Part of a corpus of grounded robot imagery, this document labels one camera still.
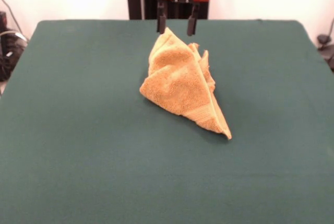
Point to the tan terry towel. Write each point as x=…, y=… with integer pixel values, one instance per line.
x=180, y=85

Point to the dark green table cloth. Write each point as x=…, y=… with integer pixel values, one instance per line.
x=78, y=130

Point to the dark curved stand foot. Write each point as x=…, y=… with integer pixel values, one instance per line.
x=323, y=38
x=10, y=59

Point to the black box with red light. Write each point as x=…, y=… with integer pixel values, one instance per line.
x=2, y=20

